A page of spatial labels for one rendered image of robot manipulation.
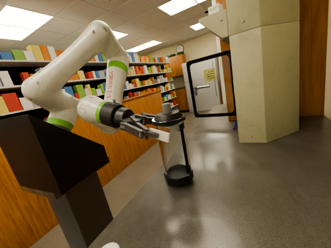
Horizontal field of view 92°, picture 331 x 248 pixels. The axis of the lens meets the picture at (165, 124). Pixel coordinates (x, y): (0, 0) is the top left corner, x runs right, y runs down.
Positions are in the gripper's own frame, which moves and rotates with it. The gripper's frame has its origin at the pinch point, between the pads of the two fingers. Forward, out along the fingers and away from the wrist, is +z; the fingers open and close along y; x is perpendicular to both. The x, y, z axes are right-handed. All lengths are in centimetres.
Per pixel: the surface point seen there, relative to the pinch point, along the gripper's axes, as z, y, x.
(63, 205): -50, -11, 52
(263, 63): 23.3, 32.9, -22.6
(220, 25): 4.3, 33.0, -35.4
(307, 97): 51, 69, -8
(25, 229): -140, -4, 145
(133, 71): -230, 293, 16
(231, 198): 22.6, -4.9, 12.9
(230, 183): 21.8, 1.7, 13.1
